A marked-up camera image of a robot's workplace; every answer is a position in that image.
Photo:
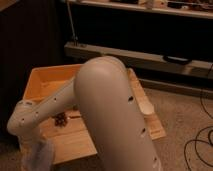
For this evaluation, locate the upper wooden shelf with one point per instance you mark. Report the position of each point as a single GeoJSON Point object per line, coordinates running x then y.
{"type": "Point", "coordinates": [147, 7]}

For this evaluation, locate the small wooden stick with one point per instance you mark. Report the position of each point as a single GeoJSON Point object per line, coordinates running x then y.
{"type": "Point", "coordinates": [73, 117]}

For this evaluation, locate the grey low bench shelf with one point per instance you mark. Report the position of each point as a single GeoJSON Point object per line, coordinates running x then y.
{"type": "Point", "coordinates": [141, 60]}

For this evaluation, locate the dark brown nut pile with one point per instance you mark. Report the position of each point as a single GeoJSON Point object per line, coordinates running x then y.
{"type": "Point", "coordinates": [60, 120]}

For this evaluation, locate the grey blue towel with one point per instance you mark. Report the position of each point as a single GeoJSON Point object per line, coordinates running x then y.
{"type": "Point", "coordinates": [39, 157]}

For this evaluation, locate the metal lamp pole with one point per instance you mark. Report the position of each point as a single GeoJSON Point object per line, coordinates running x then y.
{"type": "Point", "coordinates": [74, 36]}

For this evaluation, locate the black remote on bench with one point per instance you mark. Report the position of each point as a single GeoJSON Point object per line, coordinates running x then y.
{"type": "Point", "coordinates": [177, 61]}

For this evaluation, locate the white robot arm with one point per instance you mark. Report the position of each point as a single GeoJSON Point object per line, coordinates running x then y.
{"type": "Point", "coordinates": [102, 92]}

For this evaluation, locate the yellow plastic bin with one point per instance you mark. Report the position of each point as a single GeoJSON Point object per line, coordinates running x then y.
{"type": "Point", "coordinates": [43, 81]}

